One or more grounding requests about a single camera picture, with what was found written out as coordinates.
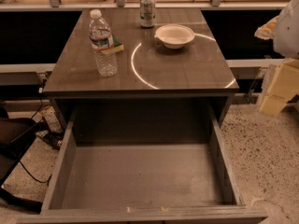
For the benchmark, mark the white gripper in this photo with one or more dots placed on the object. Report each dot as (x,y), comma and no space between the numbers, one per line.
(288,34)

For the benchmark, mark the clear plastic water bottle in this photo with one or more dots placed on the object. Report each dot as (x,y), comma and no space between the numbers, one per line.
(102,43)

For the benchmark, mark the grey drawer cabinet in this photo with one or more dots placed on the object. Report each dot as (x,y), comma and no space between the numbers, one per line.
(145,66)

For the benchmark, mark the open grey top drawer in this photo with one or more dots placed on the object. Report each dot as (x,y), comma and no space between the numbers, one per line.
(144,162)

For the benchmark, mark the white paper bowl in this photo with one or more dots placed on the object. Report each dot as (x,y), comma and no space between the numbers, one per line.
(175,36)

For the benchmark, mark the silver soda can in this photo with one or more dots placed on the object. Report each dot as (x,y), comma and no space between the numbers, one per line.
(147,13)

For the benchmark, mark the green yellow sponge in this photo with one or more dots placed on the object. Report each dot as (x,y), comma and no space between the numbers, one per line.
(118,46)

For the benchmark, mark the dark chair at left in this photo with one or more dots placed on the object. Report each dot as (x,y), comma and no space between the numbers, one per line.
(16,136)

